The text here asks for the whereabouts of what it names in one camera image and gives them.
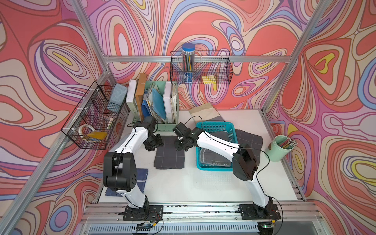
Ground navy blue cloth yellow stripe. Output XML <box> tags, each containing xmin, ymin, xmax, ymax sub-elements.
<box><xmin>105</xmin><ymin>168</ymin><xmax>148</xmax><ymax>197</ymax></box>

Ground grey blue sponge cloth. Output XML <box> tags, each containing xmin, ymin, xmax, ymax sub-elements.
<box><xmin>107</xmin><ymin>84</ymin><xmax>128</xmax><ymax>112</ymax></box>

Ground black wire basket left wall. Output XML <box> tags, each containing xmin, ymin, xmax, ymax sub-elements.
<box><xmin>61</xmin><ymin>82</ymin><xmax>129</xmax><ymax>150</ymax></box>

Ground grey pillowcase with white lettering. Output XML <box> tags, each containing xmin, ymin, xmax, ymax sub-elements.
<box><xmin>200</xmin><ymin>131</ymin><xmax>232</xmax><ymax>168</ymax></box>

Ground blue capped pencil tube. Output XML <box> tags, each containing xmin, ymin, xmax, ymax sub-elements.
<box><xmin>182</xmin><ymin>43</ymin><xmax>195</xmax><ymax>83</ymax></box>

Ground white book in organizer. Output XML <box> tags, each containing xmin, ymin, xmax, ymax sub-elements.
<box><xmin>126</xmin><ymin>80</ymin><xmax>138</xmax><ymax>115</ymax></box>

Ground green pen cup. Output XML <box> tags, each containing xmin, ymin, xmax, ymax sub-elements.
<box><xmin>265</xmin><ymin>135</ymin><xmax>297</xmax><ymax>162</ymax></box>

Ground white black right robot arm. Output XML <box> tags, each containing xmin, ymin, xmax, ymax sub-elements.
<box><xmin>173</xmin><ymin>123</ymin><xmax>273</xmax><ymax>212</ymax></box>

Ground yellow notepad in left basket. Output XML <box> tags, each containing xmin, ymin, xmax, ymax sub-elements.
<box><xmin>84</xmin><ymin>131</ymin><xmax>107</xmax><ymax>142</ymax></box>

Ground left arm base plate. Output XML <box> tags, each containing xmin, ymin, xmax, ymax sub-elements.
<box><xmin>119</xmin><ymin>205</ymin><xmax>164</xmax><ymax>222</ymax></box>

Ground black wire basket on back wall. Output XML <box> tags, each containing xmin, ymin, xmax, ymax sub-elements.
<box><xmin>170</xmin><ymin>50</ymin><xmax>234</xmax><ymax>85</ymax></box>

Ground white tape roll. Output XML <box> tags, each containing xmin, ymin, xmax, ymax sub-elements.
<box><xmin>78</xmin><ymin>124</ymin><xmax>95</xmax><ymax>136</ymax></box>

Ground brown cardboard folder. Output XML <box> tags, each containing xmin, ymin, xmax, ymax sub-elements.
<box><xmin>135</xmin><ymin>73</ymin><xmax>148</xmax><ymax>121</ymax></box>

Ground mint green file organizer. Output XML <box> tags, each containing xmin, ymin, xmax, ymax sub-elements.
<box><xmin>126</xmin><ymin>80</ymin><xmax>179</xmax><ymax>132</ymax></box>

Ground blue folder in organizer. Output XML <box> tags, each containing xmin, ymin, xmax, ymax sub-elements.
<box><xmin>142</xmin><ymin>87</ymin><xmax>166</xmax><ymax>124</ymax></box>

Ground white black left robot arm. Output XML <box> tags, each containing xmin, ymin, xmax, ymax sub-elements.
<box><xmin>103</xmin><ymin>116</ymin><xmax>163</xmax><ymax>210</ymax></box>

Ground teal plastic basket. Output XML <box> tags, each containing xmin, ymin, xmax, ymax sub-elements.
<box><xmin>195</xmin><ymin>121</ymin><xmax>238</xmax><ymax>171</ymax></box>

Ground beige and grey folded cloth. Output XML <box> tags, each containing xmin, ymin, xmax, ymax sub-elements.
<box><xmin>189</xmin><ymin>103</ymin><xmax>224</xmax><ymax>123</ymax></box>

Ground yellow sticky note pad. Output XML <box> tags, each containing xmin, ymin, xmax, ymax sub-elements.
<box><xmin>201</xmin><ymin>75</ymin><xmax>217</xmax><ymax>85</ymax></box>

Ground dark grey grid cloth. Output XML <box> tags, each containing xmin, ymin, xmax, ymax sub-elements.
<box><xmin>154</xmin><ymin>136</ymin><xmax>185</xmax><ymax>169</ymax></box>
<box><xmin>236</xmin><ymin>129</ymin><xmax>263</xmax><ymax>166</ymax></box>

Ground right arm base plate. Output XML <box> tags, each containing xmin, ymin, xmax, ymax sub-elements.
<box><xmin>239</xmin><ymin>204</ymin><xmax>282</xmax><ymax>221</ymax></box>

